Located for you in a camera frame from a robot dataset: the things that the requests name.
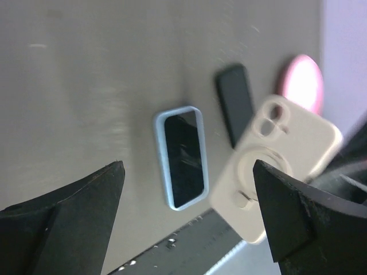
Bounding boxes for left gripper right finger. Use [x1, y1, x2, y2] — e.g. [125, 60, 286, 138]
[253, 160, 366, 274]

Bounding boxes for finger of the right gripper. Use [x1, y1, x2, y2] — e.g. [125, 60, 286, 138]
[310, 115, 366, 205]

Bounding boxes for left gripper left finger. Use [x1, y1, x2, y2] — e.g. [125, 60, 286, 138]
[1, 161, 125, 274]

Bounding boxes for beige phone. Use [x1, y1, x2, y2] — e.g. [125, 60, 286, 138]
[210, 95, 343, 244]

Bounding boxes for black phone case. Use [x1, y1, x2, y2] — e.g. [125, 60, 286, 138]
[214, 63, 254, 148]

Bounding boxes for light blue phone case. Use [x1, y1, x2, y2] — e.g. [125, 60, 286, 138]
[154, 106, 209, 211]

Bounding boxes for pink plate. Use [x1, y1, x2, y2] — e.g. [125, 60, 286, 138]
[276, 54, 324, 115]

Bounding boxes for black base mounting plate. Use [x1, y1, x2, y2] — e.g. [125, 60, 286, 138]
[111, 209, 241, 275]

